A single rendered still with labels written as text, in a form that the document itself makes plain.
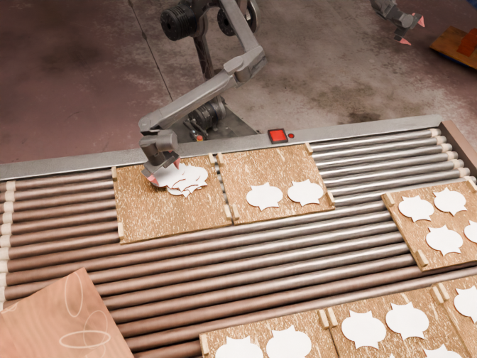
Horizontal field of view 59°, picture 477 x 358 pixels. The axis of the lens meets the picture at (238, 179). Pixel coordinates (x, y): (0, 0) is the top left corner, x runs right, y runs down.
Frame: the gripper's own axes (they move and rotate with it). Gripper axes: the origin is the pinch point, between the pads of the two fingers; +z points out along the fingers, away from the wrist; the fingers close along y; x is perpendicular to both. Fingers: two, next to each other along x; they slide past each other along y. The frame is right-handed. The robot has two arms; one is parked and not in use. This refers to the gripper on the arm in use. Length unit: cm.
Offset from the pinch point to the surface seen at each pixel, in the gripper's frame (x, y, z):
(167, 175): 2.0, 0.6, 2.2
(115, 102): 173, 33, 73
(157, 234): -14.2, -17.4, 6.0
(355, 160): -32, 68, 34
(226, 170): -5.8, 20.9, 13.8
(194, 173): -2.1, 9.1, 6.4
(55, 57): 247, 25, 53
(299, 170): -23, 44, 24
